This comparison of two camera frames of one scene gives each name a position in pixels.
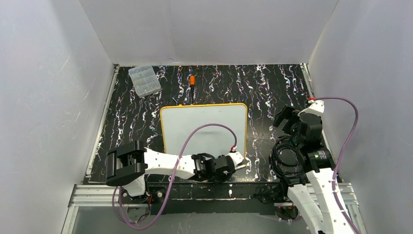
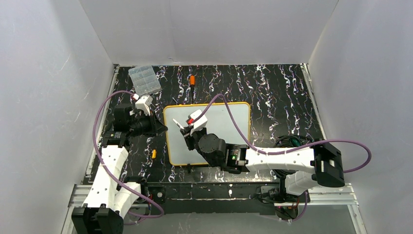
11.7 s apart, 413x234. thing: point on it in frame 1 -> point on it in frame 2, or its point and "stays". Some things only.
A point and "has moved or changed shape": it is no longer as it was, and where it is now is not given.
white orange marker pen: x=237 y=167 has moved or changed shape
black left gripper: x=227 y=162 -> x=154 y=124
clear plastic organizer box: x=144 y=81 stays
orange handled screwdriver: x=192 y=84 stays
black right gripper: x=290 y=119 -> x=188 y=132
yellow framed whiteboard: x=177 y=122 stays
